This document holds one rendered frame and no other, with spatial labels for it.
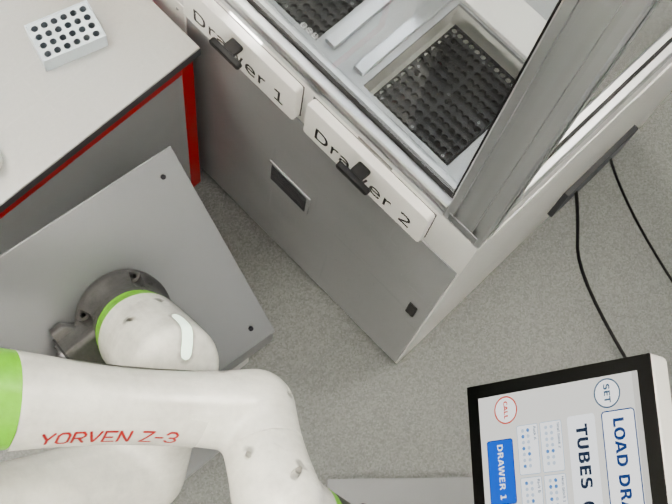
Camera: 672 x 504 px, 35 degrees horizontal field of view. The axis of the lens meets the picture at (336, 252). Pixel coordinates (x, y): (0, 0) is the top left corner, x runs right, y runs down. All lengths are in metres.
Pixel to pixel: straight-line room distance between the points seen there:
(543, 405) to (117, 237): 0.67
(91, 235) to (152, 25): 0.60
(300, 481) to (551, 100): 0.54
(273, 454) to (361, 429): 1.33
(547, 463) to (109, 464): 0.61
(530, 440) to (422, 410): 1.07
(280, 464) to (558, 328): 1.58
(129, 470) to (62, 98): 0.81
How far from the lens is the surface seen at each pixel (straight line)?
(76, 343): 1.58
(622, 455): 1.50
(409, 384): 2.63
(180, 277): 1.66
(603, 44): 1.17
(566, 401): 1.55
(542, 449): 1.56
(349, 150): 1.80
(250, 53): 1.87
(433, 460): 2.61
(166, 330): 1.42
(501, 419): 1.61
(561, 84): 1.26
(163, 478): 1.49
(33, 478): 1.37
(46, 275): 1.60
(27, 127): 2.00
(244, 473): 1.27
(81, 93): 2.02
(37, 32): 2.05
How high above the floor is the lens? 2.55
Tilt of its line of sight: 71 degrees down
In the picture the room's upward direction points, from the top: 17 degrees clockwise
